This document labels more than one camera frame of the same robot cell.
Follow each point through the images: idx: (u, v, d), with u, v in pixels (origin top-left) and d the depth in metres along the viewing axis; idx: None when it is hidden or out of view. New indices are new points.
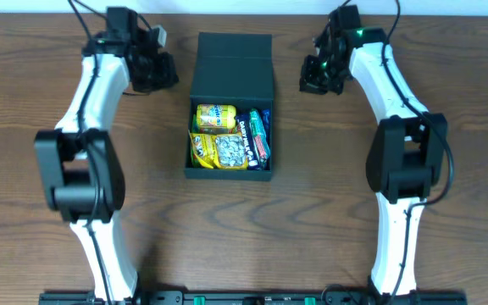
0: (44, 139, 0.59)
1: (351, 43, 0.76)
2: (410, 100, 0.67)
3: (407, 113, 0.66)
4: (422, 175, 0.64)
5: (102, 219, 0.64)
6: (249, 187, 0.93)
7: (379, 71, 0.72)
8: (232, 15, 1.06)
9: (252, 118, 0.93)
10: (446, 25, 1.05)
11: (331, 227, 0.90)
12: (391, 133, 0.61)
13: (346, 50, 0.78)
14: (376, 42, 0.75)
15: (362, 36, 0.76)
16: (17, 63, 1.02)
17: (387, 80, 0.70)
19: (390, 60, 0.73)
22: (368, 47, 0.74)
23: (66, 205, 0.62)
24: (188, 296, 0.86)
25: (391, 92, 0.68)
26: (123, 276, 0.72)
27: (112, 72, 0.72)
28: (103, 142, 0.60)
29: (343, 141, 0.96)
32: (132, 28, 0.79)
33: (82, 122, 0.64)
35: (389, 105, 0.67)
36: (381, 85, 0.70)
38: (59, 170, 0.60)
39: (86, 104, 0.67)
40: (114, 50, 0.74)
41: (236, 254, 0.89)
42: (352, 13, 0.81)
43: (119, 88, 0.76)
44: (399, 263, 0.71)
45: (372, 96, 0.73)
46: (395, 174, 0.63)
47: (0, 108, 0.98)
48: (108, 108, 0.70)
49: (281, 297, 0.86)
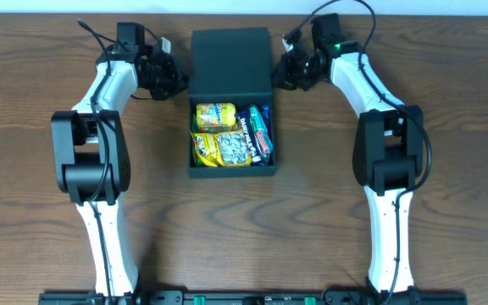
0: (60, 119, 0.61)
1: (329, 55, 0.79)
2: (387, 96, 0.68)
3: (384, 107, 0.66)
4: (405, 166, 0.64)
5: (109, 199, 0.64)
6: (249, 187, 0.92)
7: (357, 74, 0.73)
8: (232, 15, 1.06)
9: (252, 113, 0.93)
10: (446, 25, 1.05)
11: (330, 227, 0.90)
12: (374, 124, 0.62)
13: (326, 63, 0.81)
14: (352, 52, 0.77)
15: (339, 48, 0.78)
16: (17, 63, 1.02)
17: (363, 82, 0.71)
19: (367, 63, 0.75)
22: (344, 57, 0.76)
23: (74, 184, 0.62)
24: (188, 296, 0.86)
25: (368, 91, 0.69)
26: (124, 267, 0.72)
27: (124, 73, 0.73)
28: (115, 121, 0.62)
29: (342, 141, 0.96)
32: (140, 41, 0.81)
33: (96, 106, 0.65)
35: (367, 102, 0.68)
36: (358, 87, 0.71)
38: (73, 149, 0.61)
39: (99, 93, 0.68)
40: (125, 58, 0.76)
41: (236, 253, 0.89)
42: (332, 23, 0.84)
43: (129, 93, 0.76)
44: (393, 257, 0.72)
45: (352, 101, 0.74)
46: (379, 165, 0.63)
47: (0, 108, 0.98)
48: (118, 106, 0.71)
49: (281, 297, 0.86)
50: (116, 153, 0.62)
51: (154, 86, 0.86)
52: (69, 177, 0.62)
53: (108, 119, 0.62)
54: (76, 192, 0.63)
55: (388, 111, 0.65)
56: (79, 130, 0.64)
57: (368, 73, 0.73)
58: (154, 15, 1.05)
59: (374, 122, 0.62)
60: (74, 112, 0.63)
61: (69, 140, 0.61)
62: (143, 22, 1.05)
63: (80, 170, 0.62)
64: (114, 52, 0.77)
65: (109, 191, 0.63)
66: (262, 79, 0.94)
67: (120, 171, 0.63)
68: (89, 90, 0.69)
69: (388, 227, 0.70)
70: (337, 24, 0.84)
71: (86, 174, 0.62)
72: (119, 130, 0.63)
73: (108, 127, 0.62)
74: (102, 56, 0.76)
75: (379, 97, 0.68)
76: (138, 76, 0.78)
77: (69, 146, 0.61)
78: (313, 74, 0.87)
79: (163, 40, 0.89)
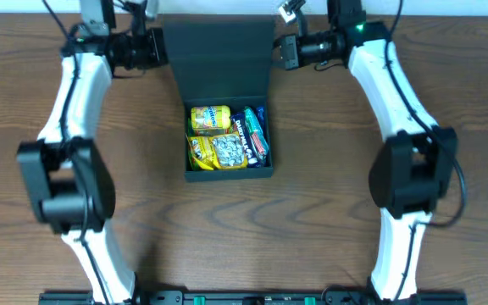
0: (27, 152, 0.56)
1: (351, 41, 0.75)
2: (418, 111, 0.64)
3: (414, 125, 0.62)
4: (431, 189, 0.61)
5: (95, 228, 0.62)
6: (249, 188, 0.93)
7: (382, 73, 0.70)
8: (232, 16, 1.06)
9: (247, 116, 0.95)
10: (446, 26, 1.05)
11: (330, 227, 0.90)
12: (401, 149, 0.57)
13: (344, 47, 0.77)
14: (377, 41, 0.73)
15: (361, 30, 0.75)
16: (18, 63, 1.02)
17: (390, 84, 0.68)
19: (395, 59, 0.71)
22: (368, 47, 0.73)
23: (56, 217, 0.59)
24: (187, 296, 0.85)
25: (396, 101, 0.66)
26: (120, 280, 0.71)
27: (92, 73, 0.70)
28: (90, 152, 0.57)
29: (342, 141, 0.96)
32: (109, 17, 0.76)
33: (64, 130, 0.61)
35: (395, 116, 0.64)
36: (386, 93, 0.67)
38: (47, 184, 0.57)
39: (68, 111, 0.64)
40: (94, 48, 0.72)
41: (236, 253, 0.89)
42: None
43: (102, 89, 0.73)
44: (402, 272, 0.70)
45: (375, 104, 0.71)
46: (402, 194, 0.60)
47: (0, 108, 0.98)
48: (91, 109, 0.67)
49: (281, 297, 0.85)
50: (94, 184, 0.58)
51: (133, 65, 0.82)
52: (50, 212, 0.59)
53: (80, 149, 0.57)
54: (58, 223, 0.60)
55: (416, 132, 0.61)
56: (50, 159, 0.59)
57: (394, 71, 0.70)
58: None
59: (398, 146, 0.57)
60: (41, 142, 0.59)
61: (39, 177, 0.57)
62: None
63: (58, 202, 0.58)
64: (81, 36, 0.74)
65: (94, 221, 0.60)
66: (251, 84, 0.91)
67: (103, 201, 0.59)
68: (55, 107, 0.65)
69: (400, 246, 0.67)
70: None
71: (68, 207, 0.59)
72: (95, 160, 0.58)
73: (80, 160, 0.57)
74: (69, 43, 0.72)
75: (410, 113, 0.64)
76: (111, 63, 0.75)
77: (40, 181, 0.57)
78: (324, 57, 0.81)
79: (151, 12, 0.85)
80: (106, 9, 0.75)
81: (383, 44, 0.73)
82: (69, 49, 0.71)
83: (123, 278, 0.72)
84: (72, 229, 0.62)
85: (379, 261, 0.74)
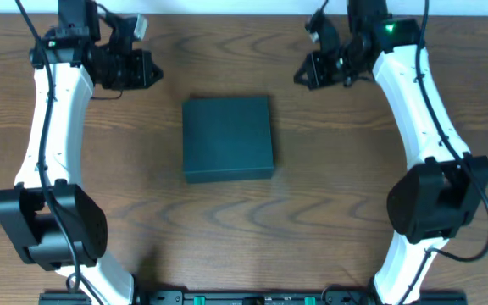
0: (5, 202, 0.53)
1: (378, 43, 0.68)
2: (450, 135, 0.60)
3: (445, 152, 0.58)
4: (453, 219, 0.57)
5: (87, 263, 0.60)
6: (249, 187, 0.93)
7: (412, 86, 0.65)
8: (232, 16, 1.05)
9: None
10: (446, 25, 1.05)
11: (331, 227, 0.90)
12: (427, 180, 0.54)
13: (370, 47, 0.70)
14: (408, 47, 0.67)
15: (390, 32, 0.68)
16: (17, 63, 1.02)
17: (421, 104, 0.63)
19: (426, 71, 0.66)
22: (398, 55, 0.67)
23: (44, 258, 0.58)
24: (188, 296, 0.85)
25: (425, 122, 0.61)
26: (122, 296, 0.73)
27: (72, 91, 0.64)
28: (74, 200, 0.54)
29: (343, 141, 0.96)
32: (92, 23, 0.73)
33: (44, 172, 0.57)
35: (424, 141, 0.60)
36: (416, 113, 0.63)
38: (29, 231, 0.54)
39: (47, 147, 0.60)
40: (69, 52, 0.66)
41: (236, 253, 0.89)
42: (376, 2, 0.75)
43: (84, 102, 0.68)
44: (407, 284, 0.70)
45: (402, 121, 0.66)
46: (423, 222, 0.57)
47: (0, 108, 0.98)
48: (73, 137, 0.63)
49: (281, 297, 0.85)
50: (78, 230, 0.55)
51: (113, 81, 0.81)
52: (37, 254, 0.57)
53: (59, 197, 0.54)
54: (47, 262, 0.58)
55: (446, 160, 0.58)
56: (33, 202, 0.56)
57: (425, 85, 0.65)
58: (154, 15, 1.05)
59: (424, 177, 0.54)
60: (20, 187, 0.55)
61: (21, 225, 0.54)
62: None
63: (44, 242, 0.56)
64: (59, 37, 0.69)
65: (85, 259, 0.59)
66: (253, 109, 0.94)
67: (90, 240, 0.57)
68: (32, 141, 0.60)
69: (410, 258, 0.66)
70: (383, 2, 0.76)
71: (54, 250, 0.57)
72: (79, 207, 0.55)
73: (62, 208, 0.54)
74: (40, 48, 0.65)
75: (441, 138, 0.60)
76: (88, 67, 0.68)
77: (24, 230, 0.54)
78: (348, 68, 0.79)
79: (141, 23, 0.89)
80: (88, 13, 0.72)
81: (414, 51, 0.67)
82: (40, 59, 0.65)
83: (121, 286, 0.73)
84: (63, 265, 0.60)
85: (386, 265, 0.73)
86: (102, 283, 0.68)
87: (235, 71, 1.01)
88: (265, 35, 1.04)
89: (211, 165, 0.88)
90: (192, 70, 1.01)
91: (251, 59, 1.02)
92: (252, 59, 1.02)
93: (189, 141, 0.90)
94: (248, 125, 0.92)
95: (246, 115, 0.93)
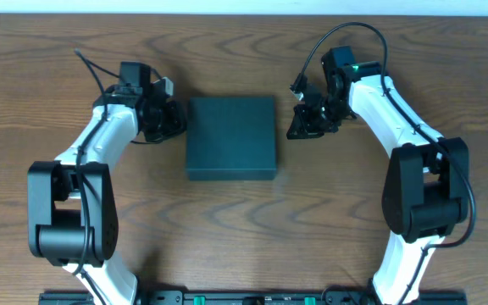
0: (39, 171, 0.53)
1: (347, 78, 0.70)
2: (423, 128, 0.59)
3: (419, 140, 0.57)
4: (448, 212, 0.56)
5: (93, 263, 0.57)
6: (249, 187, 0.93)
7: (382, 99, 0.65)
8: (232, 16, 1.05)
9: None
10: (446, 25, 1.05)
11: (330, 227, 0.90)
12: (407, 163, 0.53)
13: (343, 87, 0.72)
14: (374, 75, 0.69)
15: (357, 69, 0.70)
16: (18, 63, 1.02)
17: (393, 111, 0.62)
19: (392, 88, 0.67)
22: (365, 80, 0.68)
23: (52, 249, 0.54)
24: (188, 296, 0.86)
25: (400, 120, 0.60)
26: (123, 296, 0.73)
27: (121, 119, 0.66)
28: (102, 179, 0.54)
29: (342, 141, 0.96)
32: (145, 81, 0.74)
33: (82, 156, 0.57)
35: (398, 134, 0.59)
36: (388, 117, 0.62)
38: (51, 209, 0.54)
39: (89, 142, 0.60)
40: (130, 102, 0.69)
41: (236, 253, 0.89)
42: (346, 55, 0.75)
43: (125, 141, 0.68)
44: (407, 283, 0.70)
45: (379, 135, 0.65)
46: (418, 214, 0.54)
47: (0, 108, 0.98)
48: (110, 157, 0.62)
49: (282, 297, 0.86)
50: (97, 218, 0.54)
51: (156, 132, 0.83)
52: (46, 241, 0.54)
53: (89, 175, 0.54)
54: (55, 257, 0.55)
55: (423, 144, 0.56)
56: (61, 184, 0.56)
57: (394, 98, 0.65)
58: (154, 15, 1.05)
59: (405, 161, 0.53)
60: (57, 163, 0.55)
61: (47, 199, 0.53)
62: (143, 22, 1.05)
63: (57, 233, 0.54)
64: (116, 93, 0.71)
65: (92, 259, 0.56)
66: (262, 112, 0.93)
67: (103, 236, 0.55)
68: (78, 137, 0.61)
69: (410, 259, 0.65)
70: (352, 56, 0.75)
71: (65, 238, 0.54)
72: (104, 189, 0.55)
73: (89, 187, 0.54)
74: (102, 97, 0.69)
75: (413, 128, 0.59)
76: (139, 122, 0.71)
77: (47, 207, 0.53)
78: (333, 118, 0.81)
79: (167, 81, 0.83)
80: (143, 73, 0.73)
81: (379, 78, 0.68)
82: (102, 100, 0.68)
83: (123, 287, 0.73)
84: (70, 262, 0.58)
85: (385, 265, 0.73)
86: (102, 284, 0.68)
87: (235, 71, 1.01)
88: (265, 35, 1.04)
89: (213, 165, 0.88)
90: (193, 70, 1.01)
91: (251, 59, 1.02)
92: (253, 60, 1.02)
93: (194, 140, 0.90)
94: (254, 124, 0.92)
95: (252, 115, 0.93)
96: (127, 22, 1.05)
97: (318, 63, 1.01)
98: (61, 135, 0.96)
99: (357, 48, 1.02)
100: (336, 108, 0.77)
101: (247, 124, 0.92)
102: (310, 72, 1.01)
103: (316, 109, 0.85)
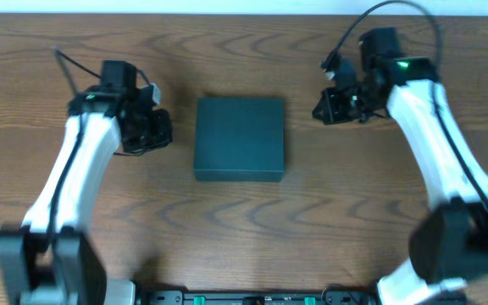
0: (7, 237, 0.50)
1: (391, 74, 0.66)
2: (474, 170, 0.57)
3: (470, 186, 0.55)
4: (485, 268, 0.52)
5: None
6: (250, 187, 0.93)
7: (432, 123, 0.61)
8: (232, 16, 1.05)
9: None
10: (446, 26, 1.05)
11: (330, 226, 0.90)
12: (454, 223, 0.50)
13: (384, 85, 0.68)
14: (424, 82, 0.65)
15: (404, 66, 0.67)
16: (17, 63, 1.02)
17: (442, 139, 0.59)
19: (444, 106, 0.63)
22: (414, 88, 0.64)
23: None
24: (188, 296, 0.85)
25: (446, 156, 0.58)
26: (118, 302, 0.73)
27: (97, 140, 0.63)
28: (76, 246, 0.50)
29: (343, 141, 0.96)
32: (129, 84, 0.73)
33: (55, 213, 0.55)
35: (446, 174, 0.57)
36: (435, 148, 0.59)
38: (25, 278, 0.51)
39: (62, 190, 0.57)
40: (105, 106, 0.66)
41: (236, 253, 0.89)
42: (390, 41, 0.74)
43: (103, 161, 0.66)
44: None
45: (423, 158, 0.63)
46: (452, 267, 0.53)
47: (1, 108, 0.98)
48: (85, 193, 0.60)
49: (281, 297, 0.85)
50: (78, 280, 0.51)
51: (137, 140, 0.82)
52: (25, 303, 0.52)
53: (62, 244, 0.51)
54: None
55: (471, 197, 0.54)
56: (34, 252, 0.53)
57: (445, 120, 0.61)
58: (153, 16, 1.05)
59: (451, 221, 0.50)
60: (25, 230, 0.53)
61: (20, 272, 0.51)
62: (142, 23, 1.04)
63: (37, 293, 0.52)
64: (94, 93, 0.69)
65: None
66: (267, 109, 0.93)
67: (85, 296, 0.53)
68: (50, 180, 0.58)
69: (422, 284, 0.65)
70: (396, 43, 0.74)
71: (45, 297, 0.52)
72: (82, 255, 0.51)
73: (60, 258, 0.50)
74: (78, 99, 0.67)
75: (465, 171, 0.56)
76: (120, 123, 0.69)
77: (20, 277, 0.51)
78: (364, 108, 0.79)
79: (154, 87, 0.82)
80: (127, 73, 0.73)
81: (430, 86, 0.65)
82: (76, 107, 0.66)
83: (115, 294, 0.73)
84: None
85: (398, 278, 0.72)
86: None
87: (235, 71, 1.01)
88: (265, 35, 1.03)
89: (217, 166, 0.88)
90: (193, 70, 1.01)
91: (251, 59, 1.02)
92: (252, 60, 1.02)
93: (200, 140, 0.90)
94: (263, 125, 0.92)
95: (260, 117, 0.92)
96: (127, 22, 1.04)
97: (319, 63, 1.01)
98: (62, 136, 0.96)
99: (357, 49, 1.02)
100: (372, 102, 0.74)
101: (256, 125, 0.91)
102: (310, 72, 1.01)
103: (346, 98, 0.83)
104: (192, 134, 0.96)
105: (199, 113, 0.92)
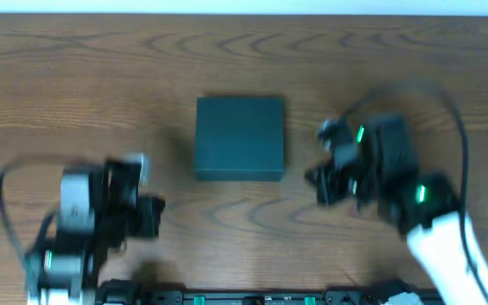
0: None
1: (407, 208, 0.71)
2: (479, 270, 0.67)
3: None
4: None
5: None
6: (250, 187, 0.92)
7: (457, 256, 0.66)
8: (232, 16, 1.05)
9: None
10: (446, 26, 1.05)
11: (330, 226, 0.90)
12: None
13: (402, 207, 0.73)
14: (450, 215, 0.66)
15: (423, 201, 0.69)
16: (18, 62, 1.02)
17: (466, 272, 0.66)
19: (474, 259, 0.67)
22: (439, 222, 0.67)
23: None
24: (188, 296, 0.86)
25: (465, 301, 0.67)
26: None
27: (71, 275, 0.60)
28: None
29: None
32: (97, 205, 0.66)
33: None
35: None
36: (433, 252, 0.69)
38: None
39: None
40: (68, 256, 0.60)
41: (236, 253, 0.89)
42: (396, 126, 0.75)
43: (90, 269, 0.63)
44: None
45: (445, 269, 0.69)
46: None
47: (1, 108, 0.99)
48: None
49: (281, 297, 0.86)
50: None
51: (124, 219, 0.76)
52: None
53: None
54: None
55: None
56: None
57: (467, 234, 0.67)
58: (154, 16, 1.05)
59: None
60: None
61: None
62: (143, 23, 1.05)
63: None
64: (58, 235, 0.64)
65: None
66: (268, 108, 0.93)
67: None
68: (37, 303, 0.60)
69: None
70: (401, 126, 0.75)
71: None
72: None
73: None
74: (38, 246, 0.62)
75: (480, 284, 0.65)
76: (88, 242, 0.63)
77: None
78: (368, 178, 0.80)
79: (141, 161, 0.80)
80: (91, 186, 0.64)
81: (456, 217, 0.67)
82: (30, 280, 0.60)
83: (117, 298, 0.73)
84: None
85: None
86: None
87: (235, 71, 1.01)
88: (265, 35, 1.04)
89: (218, 166, 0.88)
90: (193, 70, 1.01)
91: (251, 59, 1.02)
92: (252, 59, 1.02)
93: (201, 140, 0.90)
94: (263, 124, 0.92)
95: (261, 116, 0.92)
96: (127, 22, 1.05)
97: (319, 63, 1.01)
98: (61, 135, 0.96)
99: (357, 49, 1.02)
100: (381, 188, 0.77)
101: (256, 124, 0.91)
102: (310, 72, 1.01)
103: (346, 179, 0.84)
104: (192, 134, 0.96)
105: (199, 113, 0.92)
